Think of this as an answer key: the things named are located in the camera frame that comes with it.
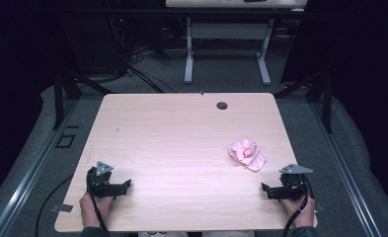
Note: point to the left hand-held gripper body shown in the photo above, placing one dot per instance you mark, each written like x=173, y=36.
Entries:
x=97, y=181

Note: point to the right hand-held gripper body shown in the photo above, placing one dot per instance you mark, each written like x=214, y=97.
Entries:
x=293, y=184

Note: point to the person's right hand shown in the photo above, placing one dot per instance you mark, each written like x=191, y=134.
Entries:
x=301, y=210

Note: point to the person's left hand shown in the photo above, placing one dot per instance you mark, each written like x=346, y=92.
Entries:
x=91, y=209

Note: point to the crumpled pink cloth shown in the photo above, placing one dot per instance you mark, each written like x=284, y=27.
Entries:
x=247, y=154

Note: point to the dark curtain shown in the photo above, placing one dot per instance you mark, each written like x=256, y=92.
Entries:
x=369, y=82
x=14, y=65

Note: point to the black equipment cabinet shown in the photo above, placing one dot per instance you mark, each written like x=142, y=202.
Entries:
x=89, y=39

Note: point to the white desk with metal legs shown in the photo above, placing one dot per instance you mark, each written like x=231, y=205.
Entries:
x=227, y=31

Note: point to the aluminium floor rail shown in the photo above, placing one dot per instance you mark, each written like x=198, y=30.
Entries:
x=346, y=171
x=30, y=174

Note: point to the black metal frame stand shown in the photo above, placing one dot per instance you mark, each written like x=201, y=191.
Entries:
x=323, y=95
x=63, y=95

